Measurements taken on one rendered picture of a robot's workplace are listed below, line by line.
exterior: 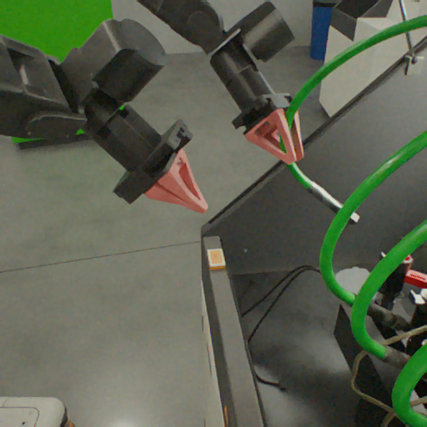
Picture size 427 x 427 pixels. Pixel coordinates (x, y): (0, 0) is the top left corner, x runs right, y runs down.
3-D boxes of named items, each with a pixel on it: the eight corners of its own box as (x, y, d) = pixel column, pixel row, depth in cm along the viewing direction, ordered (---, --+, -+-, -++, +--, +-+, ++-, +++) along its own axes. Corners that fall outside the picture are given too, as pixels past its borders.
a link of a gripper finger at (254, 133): (322, 144, 65) (288, 95, 66) (304, 151, 59) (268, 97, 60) (288, 168, 69) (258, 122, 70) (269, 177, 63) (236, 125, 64)
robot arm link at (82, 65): (-13, 63, 41) (18, 137, 39) (44, -31, 35) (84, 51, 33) (87, 85, 51) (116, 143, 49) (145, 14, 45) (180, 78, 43)
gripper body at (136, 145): (181, 151, 45) (128, 99, 42) (123, 203, 49) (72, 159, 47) (192, 128, 50) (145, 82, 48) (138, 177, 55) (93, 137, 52)
